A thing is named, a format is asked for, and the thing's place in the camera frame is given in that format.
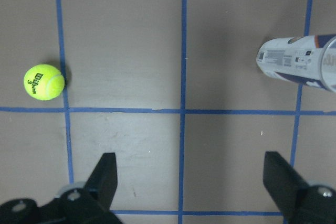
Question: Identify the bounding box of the near Wilson tennis ball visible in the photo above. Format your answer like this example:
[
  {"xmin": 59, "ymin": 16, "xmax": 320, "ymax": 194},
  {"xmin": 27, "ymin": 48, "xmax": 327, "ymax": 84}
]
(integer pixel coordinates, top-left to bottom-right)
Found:
[{"xmin": 23, "ymin": 64, "xmax": 65, "ymax": 101}]

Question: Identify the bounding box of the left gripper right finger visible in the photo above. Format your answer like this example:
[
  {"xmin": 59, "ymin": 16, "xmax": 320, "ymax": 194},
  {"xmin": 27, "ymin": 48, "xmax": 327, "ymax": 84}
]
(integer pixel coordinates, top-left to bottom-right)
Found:
[{"xmin": 263, "ymin": 151, "xmax": 310, "ymax": 215}]

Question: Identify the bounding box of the white tennis ball can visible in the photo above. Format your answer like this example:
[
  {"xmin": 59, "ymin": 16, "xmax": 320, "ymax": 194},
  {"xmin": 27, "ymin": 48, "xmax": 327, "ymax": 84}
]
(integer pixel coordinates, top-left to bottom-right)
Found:
[{"xmin": 256, "ymin": 34, "xmax": 335, "ymax": 93}]

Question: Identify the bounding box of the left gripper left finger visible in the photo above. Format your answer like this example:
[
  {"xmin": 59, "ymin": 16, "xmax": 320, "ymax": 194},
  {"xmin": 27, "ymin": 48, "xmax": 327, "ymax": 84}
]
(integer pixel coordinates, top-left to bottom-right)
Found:
[{"xmin": 84, "ymin": 153, "xmax": 118, "ymax": 210}]

